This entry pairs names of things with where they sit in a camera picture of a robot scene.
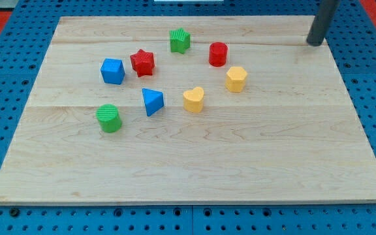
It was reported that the blue triangle block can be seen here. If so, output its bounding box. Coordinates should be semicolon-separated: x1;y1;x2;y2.
142;88;165;116

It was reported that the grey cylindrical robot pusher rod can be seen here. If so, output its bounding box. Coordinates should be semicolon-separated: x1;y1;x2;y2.
306;0;340;46

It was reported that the green cylinder block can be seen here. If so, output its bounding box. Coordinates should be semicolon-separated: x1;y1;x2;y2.
96;104;122;133

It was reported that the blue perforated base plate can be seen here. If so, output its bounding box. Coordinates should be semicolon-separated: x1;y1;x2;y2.
0;1;376;234

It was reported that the red star block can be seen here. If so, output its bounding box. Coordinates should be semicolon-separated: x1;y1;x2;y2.
130;49;155;77

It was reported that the blue cube block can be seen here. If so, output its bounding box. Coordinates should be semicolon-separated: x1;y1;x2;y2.
101;58;125;85

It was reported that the yellow heart block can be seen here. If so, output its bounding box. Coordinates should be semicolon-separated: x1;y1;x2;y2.
183;87;204;113

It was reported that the red cylinder block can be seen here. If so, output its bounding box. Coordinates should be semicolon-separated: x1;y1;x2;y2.
208;42;228;67

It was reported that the green star block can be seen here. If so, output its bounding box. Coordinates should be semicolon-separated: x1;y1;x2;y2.
169;28;191;54

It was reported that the yellow hexagon block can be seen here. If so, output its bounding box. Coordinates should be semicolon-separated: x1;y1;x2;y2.
225;67;247;93

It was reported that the light wooden board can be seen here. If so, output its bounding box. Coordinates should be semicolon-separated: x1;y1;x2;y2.
0;16;376;206

